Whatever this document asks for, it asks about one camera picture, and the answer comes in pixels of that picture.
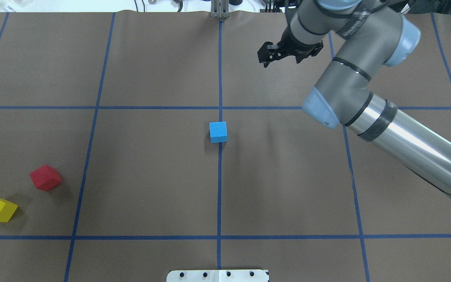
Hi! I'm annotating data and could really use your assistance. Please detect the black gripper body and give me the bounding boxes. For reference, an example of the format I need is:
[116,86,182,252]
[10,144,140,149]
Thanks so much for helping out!
[257,30,324,68]

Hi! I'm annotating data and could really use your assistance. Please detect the blue cube block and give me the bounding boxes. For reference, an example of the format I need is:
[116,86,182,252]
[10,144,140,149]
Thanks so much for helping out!
[209,121,228,143]

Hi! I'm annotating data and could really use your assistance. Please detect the red cube block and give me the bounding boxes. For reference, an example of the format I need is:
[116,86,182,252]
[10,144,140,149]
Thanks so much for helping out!
[30,165,62,192]

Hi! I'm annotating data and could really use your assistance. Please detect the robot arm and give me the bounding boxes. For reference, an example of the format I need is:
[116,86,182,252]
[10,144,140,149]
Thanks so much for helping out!
[257,0,451,199]

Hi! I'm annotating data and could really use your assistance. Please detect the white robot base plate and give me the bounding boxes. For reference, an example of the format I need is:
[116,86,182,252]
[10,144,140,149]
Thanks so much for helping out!
[166,269,270,282]

